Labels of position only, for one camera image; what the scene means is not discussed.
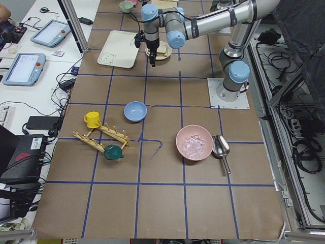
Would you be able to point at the wooden cutting board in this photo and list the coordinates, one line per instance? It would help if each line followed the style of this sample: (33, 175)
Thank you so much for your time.
(165, 4)

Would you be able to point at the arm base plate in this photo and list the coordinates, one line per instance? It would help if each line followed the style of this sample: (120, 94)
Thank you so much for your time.
(224, 99)

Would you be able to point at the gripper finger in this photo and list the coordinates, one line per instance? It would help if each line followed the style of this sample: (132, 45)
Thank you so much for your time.
(153, 61)
(150, 55)

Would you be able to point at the dark green mug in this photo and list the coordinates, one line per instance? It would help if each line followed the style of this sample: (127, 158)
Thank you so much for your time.
(113, 152)

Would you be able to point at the yellow mug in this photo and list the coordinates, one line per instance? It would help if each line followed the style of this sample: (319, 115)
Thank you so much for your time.
(92, 119)

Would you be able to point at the cream round plate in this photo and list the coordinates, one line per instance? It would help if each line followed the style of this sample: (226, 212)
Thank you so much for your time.
(169, 51)

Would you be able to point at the teach pendant far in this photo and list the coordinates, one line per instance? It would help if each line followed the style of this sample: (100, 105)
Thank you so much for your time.
(51, 34)

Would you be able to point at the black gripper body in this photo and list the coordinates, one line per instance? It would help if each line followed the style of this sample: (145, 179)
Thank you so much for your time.
(152, 46)

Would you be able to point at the metal scoop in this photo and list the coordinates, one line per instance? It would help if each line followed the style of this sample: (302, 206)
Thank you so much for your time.
(221, 149)

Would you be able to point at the black computer box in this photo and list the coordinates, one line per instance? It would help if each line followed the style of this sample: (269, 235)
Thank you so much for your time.
(21, 158)

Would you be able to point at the black power adapter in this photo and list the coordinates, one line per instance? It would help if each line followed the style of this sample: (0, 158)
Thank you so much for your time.
(86, 21)

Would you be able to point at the aluminium frame post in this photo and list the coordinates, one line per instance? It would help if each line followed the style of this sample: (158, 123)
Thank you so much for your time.
(74, 24)

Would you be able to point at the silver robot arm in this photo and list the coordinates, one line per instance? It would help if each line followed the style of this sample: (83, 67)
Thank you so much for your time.
(228, 28)

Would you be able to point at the green bowl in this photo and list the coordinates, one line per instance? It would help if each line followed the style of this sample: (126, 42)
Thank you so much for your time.
(126, 6)

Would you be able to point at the black scissors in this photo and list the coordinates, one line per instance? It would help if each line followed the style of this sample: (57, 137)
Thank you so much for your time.
(46, 10)

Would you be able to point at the cream bear tray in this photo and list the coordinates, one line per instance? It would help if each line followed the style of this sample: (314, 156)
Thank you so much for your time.
(119, 50)

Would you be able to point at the teach pendant near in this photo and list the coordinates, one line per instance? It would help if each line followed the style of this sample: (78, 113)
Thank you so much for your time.
(25, 69)

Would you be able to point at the wooden dish rack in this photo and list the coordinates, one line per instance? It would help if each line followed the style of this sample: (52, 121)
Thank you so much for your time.
(109, 132)

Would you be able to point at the bread slice with crust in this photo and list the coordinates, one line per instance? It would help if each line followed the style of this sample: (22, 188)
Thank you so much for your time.
(161, 50)

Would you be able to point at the blue bowl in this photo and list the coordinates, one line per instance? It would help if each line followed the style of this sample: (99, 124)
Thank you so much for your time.
(135, 111)

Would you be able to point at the pink bowl with ice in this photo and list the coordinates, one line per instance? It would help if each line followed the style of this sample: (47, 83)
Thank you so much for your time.
(194, 142)

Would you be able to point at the teach pendant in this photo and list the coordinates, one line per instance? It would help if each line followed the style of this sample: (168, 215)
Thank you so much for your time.
(51, 34)
(25, 69)

